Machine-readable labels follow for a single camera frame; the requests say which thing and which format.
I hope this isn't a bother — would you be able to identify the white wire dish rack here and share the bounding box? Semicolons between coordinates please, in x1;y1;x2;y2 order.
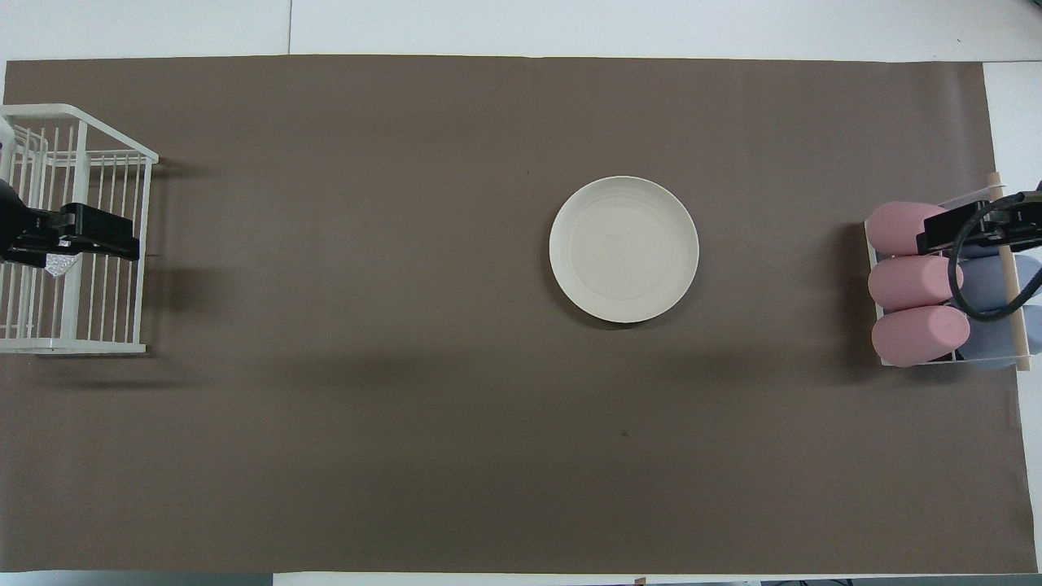
0;104;160;355

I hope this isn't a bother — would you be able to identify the pink plastic cup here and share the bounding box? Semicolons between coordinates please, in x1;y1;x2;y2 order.
871;305;971;367
868;255;965;312
865;202;950;255

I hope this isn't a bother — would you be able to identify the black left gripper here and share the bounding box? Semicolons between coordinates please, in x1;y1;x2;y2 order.
0;177;141;265

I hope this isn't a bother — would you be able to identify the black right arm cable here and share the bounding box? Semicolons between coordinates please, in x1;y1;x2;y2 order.
948;190;1042;321

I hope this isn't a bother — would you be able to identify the cream round plate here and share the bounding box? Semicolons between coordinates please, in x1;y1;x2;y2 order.
549;176;700;325

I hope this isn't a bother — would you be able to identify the brown table mat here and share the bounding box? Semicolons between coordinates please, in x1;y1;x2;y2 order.
0;55;1036;575

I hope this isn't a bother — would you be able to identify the wire cup rack wooden handle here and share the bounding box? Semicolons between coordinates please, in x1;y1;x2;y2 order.
863;173;1033;373

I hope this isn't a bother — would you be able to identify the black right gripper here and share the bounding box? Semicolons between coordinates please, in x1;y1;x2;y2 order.
917;192;1042;255

